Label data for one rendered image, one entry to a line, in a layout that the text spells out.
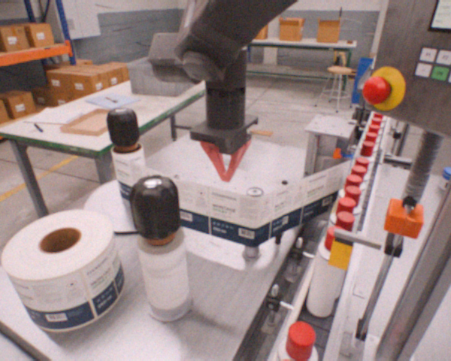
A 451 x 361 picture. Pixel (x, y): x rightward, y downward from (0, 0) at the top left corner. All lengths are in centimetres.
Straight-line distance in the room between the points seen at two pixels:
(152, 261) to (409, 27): 51
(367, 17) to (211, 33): 766
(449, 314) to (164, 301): 63
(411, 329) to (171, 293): 42
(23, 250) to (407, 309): 68
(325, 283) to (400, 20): 44
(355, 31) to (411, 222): 758
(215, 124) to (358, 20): 757
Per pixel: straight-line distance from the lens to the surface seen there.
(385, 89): 47
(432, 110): 47
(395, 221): 46
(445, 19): 46
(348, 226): 61
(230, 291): 72
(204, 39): 33
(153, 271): 58
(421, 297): 60
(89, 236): 68
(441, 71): 46
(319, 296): 66
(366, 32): 797
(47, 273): 64
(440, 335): 85
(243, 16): 30
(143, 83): 246
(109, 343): 69
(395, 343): 67
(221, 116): 43
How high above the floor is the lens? 144
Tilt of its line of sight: 31 degrees down
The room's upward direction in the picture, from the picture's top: straight up
